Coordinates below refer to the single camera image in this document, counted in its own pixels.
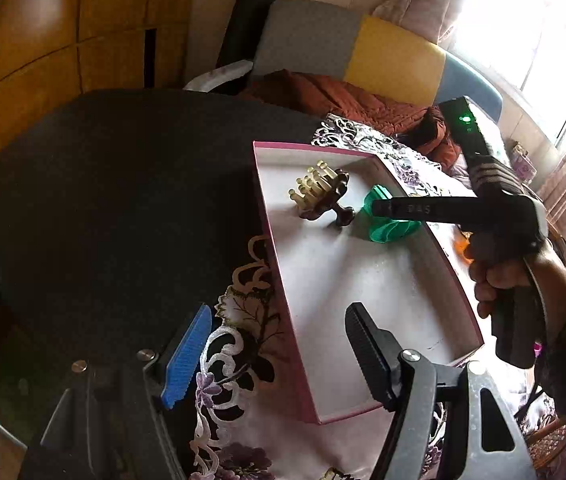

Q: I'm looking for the green plastic stamp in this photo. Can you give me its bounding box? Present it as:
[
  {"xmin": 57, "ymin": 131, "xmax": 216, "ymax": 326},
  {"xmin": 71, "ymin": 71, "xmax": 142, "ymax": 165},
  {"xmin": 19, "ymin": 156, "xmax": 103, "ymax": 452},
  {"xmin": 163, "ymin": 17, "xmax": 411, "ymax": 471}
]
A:
[{"xmin": 362, "ymin": 184, "xmax": 422, "ymax": 244}]

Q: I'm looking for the brown cream hair claw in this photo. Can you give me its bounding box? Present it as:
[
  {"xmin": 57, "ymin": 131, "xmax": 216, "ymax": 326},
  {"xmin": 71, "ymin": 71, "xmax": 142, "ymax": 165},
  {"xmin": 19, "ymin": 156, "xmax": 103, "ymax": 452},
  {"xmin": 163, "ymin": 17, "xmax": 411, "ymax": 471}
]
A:
[{"xmin": 289, "ymin": 160, "xmax": 356, "ymax": 228}]

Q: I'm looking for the person right hand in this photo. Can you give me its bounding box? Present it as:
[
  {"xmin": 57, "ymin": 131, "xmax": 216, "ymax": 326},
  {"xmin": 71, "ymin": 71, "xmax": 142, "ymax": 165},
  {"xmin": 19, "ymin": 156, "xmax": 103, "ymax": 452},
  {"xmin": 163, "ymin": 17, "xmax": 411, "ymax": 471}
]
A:
[{"xmin": 464, "ymin": 234, "xmax": 566, "ymax": 344}]

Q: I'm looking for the purple box on desk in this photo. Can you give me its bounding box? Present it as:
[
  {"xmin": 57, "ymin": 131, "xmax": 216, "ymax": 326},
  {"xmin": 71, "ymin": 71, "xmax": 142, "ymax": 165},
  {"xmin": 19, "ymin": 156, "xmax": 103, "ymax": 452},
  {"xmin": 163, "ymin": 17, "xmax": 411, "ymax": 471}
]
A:
[{"xmin": 510, "ymin": 142, "xmax": 537, "ymax": 184}]

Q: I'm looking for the floral embroidered tablecloth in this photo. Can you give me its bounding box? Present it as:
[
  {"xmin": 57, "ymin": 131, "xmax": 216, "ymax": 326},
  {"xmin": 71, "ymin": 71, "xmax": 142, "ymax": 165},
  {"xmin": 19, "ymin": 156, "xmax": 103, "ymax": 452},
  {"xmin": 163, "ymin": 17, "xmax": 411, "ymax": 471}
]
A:
[{"xmin": 187, "ymin": 112, "xmax": 566, "ymax": 480}]

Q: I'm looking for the rust quilted jacket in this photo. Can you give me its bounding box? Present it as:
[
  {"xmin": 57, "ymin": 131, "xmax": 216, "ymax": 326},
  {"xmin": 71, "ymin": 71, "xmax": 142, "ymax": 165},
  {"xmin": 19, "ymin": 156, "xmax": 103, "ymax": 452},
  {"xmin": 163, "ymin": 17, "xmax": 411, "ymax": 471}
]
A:
[{"xmin": 240, "ymin": 70, "xmax": 461, "ymax": 171}]

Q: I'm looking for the white pink-edged tray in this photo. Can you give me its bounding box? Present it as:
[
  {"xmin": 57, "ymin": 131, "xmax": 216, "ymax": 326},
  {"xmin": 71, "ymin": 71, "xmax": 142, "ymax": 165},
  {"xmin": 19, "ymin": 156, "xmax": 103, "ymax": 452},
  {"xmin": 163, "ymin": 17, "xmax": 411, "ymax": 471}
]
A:
[{"xmin": 253, "ymin": 141, "xmax": 484, "ymax": 424}]

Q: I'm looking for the grey yellow blue sofa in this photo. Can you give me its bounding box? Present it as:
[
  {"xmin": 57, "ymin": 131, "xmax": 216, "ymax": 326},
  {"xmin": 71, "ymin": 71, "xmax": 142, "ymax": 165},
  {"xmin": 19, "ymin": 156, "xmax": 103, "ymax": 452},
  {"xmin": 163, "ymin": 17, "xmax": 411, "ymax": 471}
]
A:
[{"xmin": 251, "ymin": 0, "xmax": 503, "ymax": 120}]

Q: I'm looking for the black rolled mat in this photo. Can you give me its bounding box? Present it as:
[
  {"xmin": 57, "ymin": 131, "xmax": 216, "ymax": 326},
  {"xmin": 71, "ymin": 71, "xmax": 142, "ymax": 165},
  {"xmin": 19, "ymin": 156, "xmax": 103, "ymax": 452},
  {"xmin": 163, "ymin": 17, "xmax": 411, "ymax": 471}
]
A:
[{"xmin": 216, "ymin": 0, "xmax": 275, "ymax": 67}]

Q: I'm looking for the wooden wardrobe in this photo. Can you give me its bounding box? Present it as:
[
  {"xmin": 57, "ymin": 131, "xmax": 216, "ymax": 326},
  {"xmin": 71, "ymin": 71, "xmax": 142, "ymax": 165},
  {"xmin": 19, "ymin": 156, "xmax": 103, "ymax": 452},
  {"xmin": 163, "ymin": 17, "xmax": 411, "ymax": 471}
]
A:
[{"xmin": 0, "ymin": 0, "xmax": 192, "ymax": 150}]

